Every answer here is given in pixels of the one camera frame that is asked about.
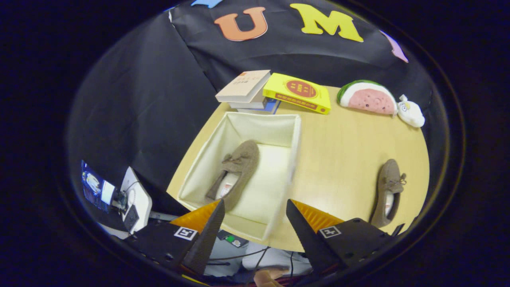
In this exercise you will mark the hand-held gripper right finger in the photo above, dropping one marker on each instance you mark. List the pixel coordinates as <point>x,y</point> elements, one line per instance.
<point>305,237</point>

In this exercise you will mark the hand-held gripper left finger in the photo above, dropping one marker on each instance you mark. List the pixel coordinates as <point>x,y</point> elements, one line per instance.
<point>209,235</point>

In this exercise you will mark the cream fabric storage box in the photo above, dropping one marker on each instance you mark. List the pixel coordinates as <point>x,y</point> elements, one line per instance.
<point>267,167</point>

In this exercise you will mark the brown fuzzy shoe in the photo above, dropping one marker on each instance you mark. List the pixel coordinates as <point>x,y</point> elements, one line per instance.
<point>388,175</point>
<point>243,159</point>

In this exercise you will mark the small device with green light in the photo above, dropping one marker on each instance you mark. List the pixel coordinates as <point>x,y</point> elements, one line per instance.
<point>231,239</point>

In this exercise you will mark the person's grey clothing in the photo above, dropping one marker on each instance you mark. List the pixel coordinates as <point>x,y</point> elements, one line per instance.
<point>275,259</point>

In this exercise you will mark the white electronic device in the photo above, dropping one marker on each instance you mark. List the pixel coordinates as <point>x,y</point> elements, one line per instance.
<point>137,191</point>

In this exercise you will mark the black table clamp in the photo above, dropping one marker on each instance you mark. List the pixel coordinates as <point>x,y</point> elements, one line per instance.
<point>398,230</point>

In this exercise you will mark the blue book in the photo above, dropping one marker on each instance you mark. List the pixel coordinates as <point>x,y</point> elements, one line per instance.
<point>273,107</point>

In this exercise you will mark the black backdrop cloth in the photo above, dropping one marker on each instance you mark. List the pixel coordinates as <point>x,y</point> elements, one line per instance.
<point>139,99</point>

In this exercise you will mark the watermelon slice plush toy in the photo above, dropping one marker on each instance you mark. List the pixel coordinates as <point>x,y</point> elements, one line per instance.
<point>370,99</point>

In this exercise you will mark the beige book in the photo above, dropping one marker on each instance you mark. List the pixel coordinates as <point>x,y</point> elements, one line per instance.
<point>243,85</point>

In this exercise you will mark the yellow book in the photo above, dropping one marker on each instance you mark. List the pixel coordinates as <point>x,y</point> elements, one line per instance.
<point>279,85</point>

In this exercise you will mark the white plush toy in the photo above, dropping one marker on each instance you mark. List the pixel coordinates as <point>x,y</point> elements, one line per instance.
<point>412,113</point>

